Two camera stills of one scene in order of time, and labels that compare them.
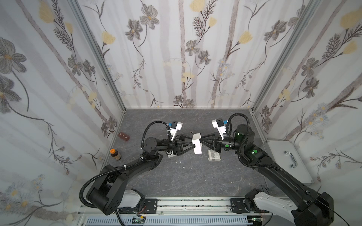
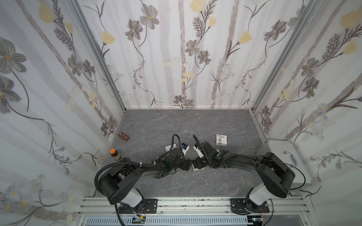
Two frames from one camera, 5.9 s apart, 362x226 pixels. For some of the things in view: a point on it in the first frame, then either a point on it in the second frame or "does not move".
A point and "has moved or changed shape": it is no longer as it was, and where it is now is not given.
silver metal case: x=285 y=154 does not move
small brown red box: x=125 y=137 does not move
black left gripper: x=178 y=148 → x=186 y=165
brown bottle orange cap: x=115 y=154 does not move
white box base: x=198 y=149 has moved or changed shape
